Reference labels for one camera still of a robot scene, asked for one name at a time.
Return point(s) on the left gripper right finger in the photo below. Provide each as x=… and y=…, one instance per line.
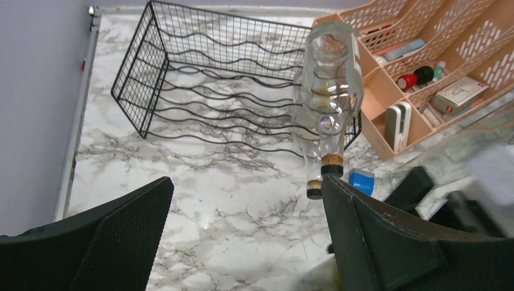
x=380, y=247

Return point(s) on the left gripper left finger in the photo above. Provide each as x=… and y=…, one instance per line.
x=109, y=247

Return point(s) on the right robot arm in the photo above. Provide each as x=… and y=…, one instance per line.
x=484, y=206

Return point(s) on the large clear labelled bottle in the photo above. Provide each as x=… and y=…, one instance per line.
x=332, y=88

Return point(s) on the blue stamp block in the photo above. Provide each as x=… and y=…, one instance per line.
x=362, y=180

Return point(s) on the white tape dispenser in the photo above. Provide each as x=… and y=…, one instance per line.
x=397, y=125

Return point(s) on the white box in organizer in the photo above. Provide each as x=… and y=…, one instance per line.
x=458, y=97

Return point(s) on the red object in organizer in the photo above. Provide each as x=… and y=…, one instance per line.
x=421, y=76

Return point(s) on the peach plastic file organizer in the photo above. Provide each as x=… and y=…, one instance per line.
x=462, y=38

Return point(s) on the light blue tube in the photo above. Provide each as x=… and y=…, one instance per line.
x=404, y=49

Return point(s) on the black wire wine rack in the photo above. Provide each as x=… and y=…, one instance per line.
x=211, y=76

